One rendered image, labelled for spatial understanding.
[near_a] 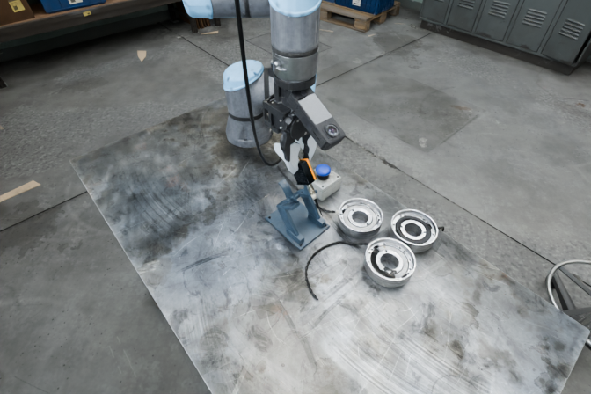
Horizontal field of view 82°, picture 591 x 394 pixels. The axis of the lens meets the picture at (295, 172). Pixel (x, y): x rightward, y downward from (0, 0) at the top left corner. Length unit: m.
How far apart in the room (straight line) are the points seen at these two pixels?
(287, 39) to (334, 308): 0.51
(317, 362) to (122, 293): 1.28
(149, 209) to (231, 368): 0.45
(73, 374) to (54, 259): 0.61
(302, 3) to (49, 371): 1.63
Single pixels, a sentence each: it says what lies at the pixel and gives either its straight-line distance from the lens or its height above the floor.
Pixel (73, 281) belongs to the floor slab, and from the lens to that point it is 1.98.
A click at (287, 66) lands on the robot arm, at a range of 0.56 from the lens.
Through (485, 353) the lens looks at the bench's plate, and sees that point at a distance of 0.79.
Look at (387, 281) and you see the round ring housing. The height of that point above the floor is 0.83.
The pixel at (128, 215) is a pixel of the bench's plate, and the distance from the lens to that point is 0.97.
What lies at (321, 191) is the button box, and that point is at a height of 0.84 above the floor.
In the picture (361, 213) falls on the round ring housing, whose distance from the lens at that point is 0.86.
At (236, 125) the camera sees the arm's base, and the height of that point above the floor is 0.87.
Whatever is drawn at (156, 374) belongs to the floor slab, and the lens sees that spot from 1.62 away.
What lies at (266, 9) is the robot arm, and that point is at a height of 1.28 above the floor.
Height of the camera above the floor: 1.47
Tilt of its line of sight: 43 degrees down
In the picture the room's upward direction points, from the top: straight up
